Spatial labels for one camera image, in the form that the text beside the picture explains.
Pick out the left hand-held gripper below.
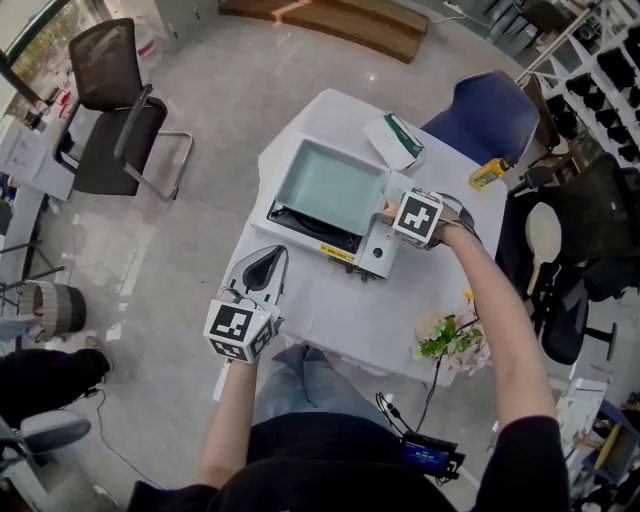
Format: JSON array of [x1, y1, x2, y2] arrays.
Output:
[[202, 244, 290, 365]]

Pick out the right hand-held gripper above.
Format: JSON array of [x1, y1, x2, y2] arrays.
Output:
[[390, 186, 477, 250]]

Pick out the white portable gas stove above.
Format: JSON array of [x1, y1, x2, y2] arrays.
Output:
[[252, 133, 401, 282]]

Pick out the pale green square pan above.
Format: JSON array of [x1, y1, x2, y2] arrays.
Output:
[[274, 137, 404, 237]]

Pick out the person's left forearm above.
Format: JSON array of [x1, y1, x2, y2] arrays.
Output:
[[197, 359, 262, 490]]

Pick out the person's right forearm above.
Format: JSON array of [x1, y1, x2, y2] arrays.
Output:
[[438, 222, 560, 437]]

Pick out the yellow bottle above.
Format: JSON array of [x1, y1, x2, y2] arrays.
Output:
[[468, 157, 515, 190]]

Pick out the white green tissue packet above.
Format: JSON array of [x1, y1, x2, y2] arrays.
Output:
[[362, 113, 427, 170]]

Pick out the white tablecloth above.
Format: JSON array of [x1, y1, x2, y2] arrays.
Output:
[[212, 88, 509, 401]]

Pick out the person's grey trousers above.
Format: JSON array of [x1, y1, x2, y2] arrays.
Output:
[[252, 344, 394, 431]]

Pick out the blue chair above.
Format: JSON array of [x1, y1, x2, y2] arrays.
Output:
[[419, 69, 542, 169]]

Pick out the cream round hand fan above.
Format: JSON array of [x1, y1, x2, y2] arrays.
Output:
[[524, 200, 562, 296]]

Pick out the pink flower bouquet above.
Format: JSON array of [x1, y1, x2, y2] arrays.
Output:
[[412, 289, 494, 377]]

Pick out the brown wooden chair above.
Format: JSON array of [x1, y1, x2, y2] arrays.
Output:
[[519, 74, 562, 152]]

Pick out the black office chair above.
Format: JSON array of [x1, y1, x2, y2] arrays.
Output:
[[494, 152, 640, 366]]

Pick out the black mesh chrome chair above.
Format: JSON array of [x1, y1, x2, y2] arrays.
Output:
[[52, 18, 195, 202]]

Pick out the wooden steps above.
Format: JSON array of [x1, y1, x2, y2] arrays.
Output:
[[218, 0, 430, 65]]

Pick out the person's black shirt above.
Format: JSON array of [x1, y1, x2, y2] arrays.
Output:
[[127, 412, 571, 512]]

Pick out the grey striped basket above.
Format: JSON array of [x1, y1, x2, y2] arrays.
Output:
[[19, 280, 88, 342]]

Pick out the white shelf rack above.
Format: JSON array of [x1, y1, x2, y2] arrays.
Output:
[[514, 0, 640, 167]]

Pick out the black battery pack with screen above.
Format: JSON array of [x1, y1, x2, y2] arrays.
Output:
[[401, 432, 466, 485]]

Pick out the white framed glass table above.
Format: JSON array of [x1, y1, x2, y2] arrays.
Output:
[[555, 377, 640, 499]]

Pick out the rows of black devices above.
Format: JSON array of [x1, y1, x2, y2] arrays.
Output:
[[544, 24, 640, 164]]

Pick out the grey oval shell device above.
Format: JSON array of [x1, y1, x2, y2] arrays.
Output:
[[19, 417, 93, 456]]

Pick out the white side table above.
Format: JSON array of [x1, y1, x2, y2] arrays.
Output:
[[0, 89, 85, 202]]

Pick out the black pack cable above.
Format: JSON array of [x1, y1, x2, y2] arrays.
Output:
[[374, 294, 482, 437]]

